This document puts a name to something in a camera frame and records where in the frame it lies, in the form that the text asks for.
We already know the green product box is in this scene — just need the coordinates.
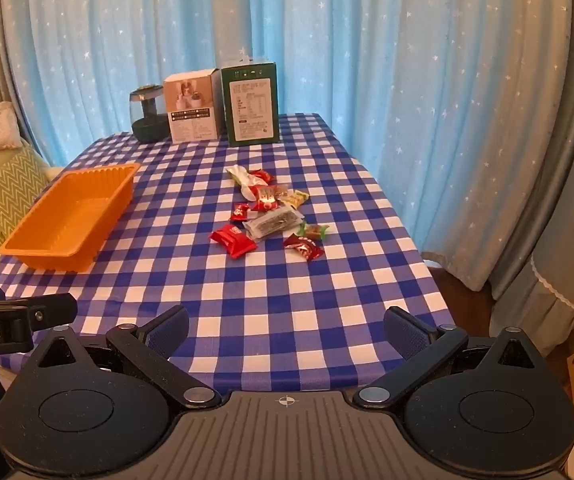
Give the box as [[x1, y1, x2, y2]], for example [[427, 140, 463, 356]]
[[219, 57, 282, 148]]

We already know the orange plastic tray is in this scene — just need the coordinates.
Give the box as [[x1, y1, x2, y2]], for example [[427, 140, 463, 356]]
[[0, 162, 141, 273]]

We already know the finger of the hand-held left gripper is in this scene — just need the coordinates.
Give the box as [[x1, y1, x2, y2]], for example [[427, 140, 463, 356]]
[[0, 293, 79, 333]]

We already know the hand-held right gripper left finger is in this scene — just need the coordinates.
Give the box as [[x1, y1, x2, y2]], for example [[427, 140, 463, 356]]
[[30, 304, 223, 409]]

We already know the green zigzag pillow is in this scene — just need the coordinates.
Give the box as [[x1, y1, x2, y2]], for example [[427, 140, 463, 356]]
[[0, 147, 50, 251]]

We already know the blue white checkered tablecloth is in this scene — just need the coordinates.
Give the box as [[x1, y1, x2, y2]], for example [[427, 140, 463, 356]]
[[0, 112, 455, 396]]

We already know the red silver date packet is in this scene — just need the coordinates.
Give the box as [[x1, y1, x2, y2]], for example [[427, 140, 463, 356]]
[[251, 185, 282, 212]]

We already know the blue star curtain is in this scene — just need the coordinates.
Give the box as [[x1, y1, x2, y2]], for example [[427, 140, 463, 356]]
[[0, 0, 574, 261]]

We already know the dark green glass humidifier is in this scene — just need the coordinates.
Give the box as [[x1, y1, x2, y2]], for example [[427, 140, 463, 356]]
[[130, 84, 173, 142]]

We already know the red twisted wrapper candy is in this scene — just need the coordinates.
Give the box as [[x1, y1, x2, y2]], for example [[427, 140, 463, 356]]
[[282, 234, 324, 262]]

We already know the white product box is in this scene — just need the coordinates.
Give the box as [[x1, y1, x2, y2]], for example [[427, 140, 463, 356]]
[[163, 67, 225, 143]]

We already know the white snack packet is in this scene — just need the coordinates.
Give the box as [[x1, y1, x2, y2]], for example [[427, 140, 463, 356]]
[[226, 164, 264, 211]]

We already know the red white-print snack packet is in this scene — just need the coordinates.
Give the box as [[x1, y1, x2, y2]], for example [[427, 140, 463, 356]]
[[210, 225, 258, 259]]

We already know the yellow green candy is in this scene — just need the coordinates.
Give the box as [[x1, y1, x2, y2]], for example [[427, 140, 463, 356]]
[[279, 190, 310, 209]]

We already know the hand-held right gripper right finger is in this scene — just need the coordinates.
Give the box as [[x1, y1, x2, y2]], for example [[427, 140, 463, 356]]
[[358, 305, 548, 409]]

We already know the dark clear snack packet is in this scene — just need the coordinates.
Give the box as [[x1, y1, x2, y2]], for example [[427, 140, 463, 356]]
[[243, 207, 304, 240]]

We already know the grey curtain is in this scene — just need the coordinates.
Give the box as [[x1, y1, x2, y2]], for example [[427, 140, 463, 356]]
[[0, 0, 43, 156], [419, 0, 574, 356]]

